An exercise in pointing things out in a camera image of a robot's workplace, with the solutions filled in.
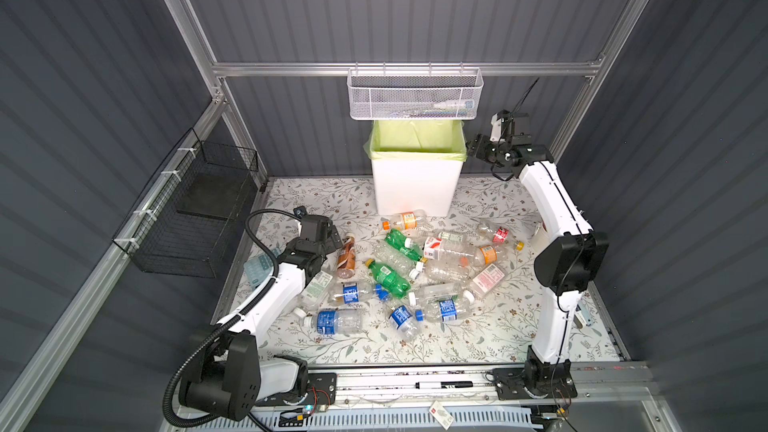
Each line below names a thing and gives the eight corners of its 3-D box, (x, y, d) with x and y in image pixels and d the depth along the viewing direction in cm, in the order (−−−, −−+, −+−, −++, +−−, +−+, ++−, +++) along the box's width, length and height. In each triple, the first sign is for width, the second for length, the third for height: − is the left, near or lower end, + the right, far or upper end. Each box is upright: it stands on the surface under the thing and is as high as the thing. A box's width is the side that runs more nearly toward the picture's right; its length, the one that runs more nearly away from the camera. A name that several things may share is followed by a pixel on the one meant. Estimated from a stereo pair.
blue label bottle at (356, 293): (332, 308, 89) (329, 301, 84) (332, 291, 92) (329, 283, 88) (389, 302, 90) (389, 295, 86) (387, 285, 93) (387, 278, 89)
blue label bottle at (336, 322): (306, 337, 84) (301, 330, 79) (310, 316, 87) (305, 308, 82) (364, 337, 84) (363, 330, 79) (365, 316, 87) (364, 308, 82)
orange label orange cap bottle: (385, 236, 103) (385, 229, 100) (381, 224, 107) (380, 217, 103) (427, 225, 106) (429, 218, 103) (422, 214, 109) (423, 207, 106)
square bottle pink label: (467, 308, 89) (470, 302, 85) (456, 295, 91) (458, 289, 87) (504, 278, 95) (509, 271, 91) (493, 267, 97) (497, 260, 93)
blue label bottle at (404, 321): (406, 345, 82) (407, 339, 78) (387, 316, 87) (387, 309, 83) (420, 334, 84) (422, 328, 80) (401, 307, 89) (401, 300, 85)
